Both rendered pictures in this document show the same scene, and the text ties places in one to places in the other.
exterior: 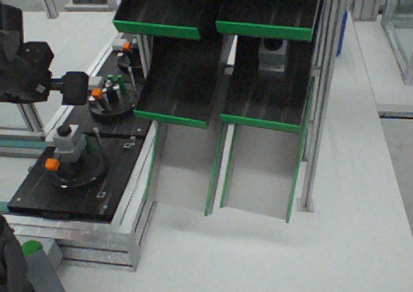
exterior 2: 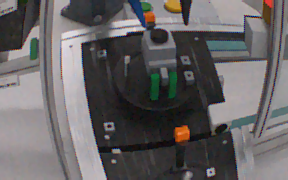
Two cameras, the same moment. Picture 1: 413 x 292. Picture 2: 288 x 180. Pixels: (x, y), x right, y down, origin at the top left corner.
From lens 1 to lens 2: 1.37 m
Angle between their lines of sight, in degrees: 86
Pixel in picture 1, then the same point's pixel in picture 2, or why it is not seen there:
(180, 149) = not seen: hidden behind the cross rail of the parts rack
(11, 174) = (250, 96)
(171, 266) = (36, 76)
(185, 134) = not seen: hidden behind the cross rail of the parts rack
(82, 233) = (103, 29)
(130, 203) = (72, 70)
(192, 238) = (27, 103)
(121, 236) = (68, 41)
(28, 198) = (187, 41)
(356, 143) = not seen: outside the picture
